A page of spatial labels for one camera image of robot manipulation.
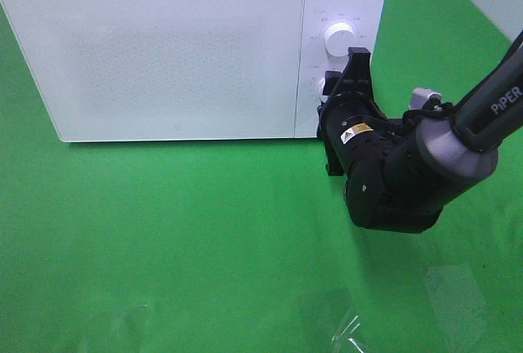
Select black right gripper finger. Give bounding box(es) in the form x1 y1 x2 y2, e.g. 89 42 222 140
333 47 375 103
322 71 347 177

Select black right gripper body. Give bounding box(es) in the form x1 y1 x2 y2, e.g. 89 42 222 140
317 99 400 226

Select white microwave knob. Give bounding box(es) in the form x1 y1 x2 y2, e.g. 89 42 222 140
324 21 357 57
318 78 328 101

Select white microwave door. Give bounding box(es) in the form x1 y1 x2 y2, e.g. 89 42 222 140
2 0 302 142

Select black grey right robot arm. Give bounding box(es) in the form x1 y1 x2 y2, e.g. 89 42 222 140
317 38 522 234

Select clear tape patch on table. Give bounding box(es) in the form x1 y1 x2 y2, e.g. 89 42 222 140
329 313 365 353

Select white microwave oven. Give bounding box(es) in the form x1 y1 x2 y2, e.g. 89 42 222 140
1 0 385 142

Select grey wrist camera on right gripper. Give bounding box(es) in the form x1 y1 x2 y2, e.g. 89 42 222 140
409 87 442 111

